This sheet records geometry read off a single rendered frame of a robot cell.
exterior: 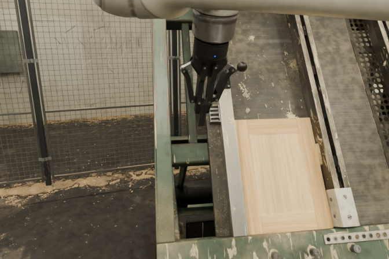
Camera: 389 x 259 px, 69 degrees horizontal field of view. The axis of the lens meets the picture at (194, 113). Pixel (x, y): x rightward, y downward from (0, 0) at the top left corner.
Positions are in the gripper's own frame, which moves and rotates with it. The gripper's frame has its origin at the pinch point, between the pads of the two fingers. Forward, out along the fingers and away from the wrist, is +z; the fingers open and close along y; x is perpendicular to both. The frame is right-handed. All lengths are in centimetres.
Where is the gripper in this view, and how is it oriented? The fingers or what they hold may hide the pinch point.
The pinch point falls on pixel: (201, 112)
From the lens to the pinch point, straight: 72.2
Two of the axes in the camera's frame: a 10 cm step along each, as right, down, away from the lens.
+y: -9.7, 0.5, -2.2
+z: -1.0, 7.9, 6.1
